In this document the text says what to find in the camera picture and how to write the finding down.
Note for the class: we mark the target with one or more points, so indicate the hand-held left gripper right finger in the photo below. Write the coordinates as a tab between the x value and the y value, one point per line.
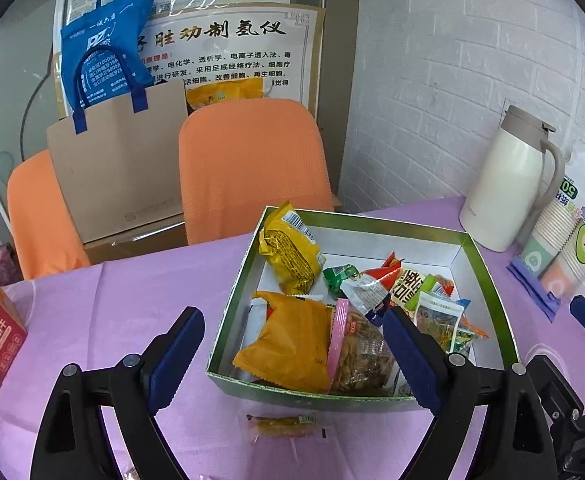
412	355

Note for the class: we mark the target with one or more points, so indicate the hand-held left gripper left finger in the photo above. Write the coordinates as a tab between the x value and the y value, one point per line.
177	355

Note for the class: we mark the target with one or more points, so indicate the green white snack packet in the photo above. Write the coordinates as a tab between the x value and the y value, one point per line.
435	317

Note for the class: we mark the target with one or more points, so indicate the small green candy packet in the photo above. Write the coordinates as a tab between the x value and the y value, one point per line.
460	340

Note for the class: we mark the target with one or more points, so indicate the pink-edged sunflower seed packet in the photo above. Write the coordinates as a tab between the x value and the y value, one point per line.
357	360

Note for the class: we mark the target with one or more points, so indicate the white black-print snack packet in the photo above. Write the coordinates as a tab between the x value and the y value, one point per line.
412	290

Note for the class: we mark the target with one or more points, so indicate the small white candy packet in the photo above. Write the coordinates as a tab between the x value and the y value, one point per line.
367	294

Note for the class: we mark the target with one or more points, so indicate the green pea snack packet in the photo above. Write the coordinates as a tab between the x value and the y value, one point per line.
340	275

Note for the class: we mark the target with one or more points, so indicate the plain orange snack packet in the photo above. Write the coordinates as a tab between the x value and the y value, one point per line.
287	345

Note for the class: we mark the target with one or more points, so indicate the green cardboard box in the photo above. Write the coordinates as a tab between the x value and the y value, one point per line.
282	396

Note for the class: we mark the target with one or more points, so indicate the yellow snack packet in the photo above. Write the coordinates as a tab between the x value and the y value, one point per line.
287	255

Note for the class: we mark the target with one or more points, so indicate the purple tablecloth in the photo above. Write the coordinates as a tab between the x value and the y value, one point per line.
122	310

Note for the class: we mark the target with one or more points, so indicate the pack of paper cups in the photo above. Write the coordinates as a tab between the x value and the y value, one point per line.
557	245

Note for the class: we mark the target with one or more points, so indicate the small yellow bar clear wrapper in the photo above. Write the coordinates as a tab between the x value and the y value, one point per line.
282	427

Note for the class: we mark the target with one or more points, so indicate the cream thermos jug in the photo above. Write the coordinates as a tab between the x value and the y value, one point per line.
497	185

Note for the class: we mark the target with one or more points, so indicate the orange chair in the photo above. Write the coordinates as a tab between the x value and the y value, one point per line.
37	220
252	170

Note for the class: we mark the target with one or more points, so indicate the brown paper bag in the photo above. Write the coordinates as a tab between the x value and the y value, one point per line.
117	170

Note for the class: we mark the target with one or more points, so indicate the dark patterned pouch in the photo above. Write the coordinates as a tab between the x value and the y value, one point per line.
2	262

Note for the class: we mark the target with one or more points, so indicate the blue tote bag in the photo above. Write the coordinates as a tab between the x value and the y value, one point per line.
107	40

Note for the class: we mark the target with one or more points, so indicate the wall poster with yellow frame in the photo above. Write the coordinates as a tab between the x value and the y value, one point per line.
232	55

